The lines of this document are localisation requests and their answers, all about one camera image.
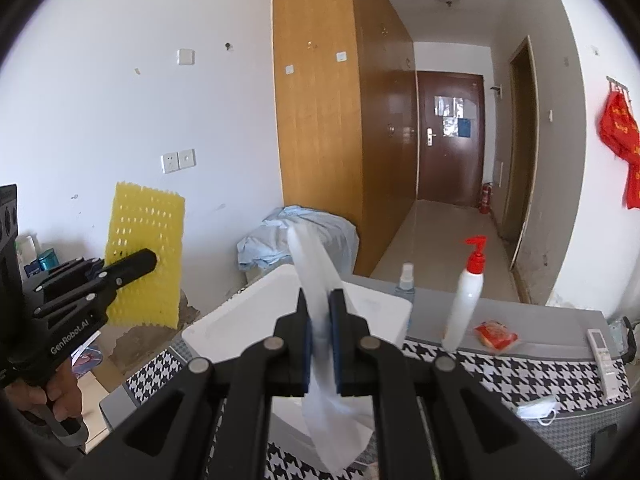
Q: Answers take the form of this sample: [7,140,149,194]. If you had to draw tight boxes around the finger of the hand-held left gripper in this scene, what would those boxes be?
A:
[32,249,159,320]
[34,258,106,301]

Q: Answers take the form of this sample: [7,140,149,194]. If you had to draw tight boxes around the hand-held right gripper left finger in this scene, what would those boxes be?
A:
[82,287,313,480]

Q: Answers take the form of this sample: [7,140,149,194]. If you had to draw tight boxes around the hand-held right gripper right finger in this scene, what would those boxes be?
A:
[327,287,581,480]

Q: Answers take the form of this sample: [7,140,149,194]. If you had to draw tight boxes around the white tissue sheet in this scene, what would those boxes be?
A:
[287,225,373,476]

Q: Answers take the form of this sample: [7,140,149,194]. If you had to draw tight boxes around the white paper towel roll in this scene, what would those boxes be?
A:
[181,264,413,456]

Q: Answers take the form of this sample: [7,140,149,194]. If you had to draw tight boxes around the person's left hand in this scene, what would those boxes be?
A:
[20,360,83,426]

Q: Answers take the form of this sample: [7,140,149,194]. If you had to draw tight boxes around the yellow foam mesh sheet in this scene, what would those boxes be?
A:
[104,182,186,328]

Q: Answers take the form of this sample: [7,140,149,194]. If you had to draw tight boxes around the blue spray bottle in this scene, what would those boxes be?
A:
[395,262,416,306]

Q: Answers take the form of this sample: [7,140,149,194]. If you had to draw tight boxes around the light blue cloth pile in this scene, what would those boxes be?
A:
[236,205,358,281]

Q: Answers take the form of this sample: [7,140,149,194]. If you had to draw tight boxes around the white red pump bottle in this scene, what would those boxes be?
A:
[442,236,488,351]

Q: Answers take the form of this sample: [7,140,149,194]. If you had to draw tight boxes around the red snack packet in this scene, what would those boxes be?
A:
[474,321,521,353]

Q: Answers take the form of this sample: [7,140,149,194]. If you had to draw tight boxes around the houndstooth blanket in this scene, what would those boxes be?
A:
[100,275,631,480]

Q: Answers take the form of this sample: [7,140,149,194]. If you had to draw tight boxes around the wooden wardrobe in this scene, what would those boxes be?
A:
[271,0,416,278]

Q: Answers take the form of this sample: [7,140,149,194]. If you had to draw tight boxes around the brown door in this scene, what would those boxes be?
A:
[416,71,485,208]

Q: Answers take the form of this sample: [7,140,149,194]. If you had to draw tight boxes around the white face mask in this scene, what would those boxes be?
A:
[515,394,560,427]

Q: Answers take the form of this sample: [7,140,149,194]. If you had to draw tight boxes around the papers on door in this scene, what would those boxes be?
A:
[434,96,473,138]

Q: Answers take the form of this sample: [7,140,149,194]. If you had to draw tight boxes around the white power strip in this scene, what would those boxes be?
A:
[586,328,620,400]

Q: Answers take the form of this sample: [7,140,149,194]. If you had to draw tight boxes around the red cloth bag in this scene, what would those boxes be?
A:
[597,91,640,171]
[622,160,640,210]

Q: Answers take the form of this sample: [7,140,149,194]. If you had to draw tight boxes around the brown door frame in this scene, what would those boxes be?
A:
[502,35,538,261]

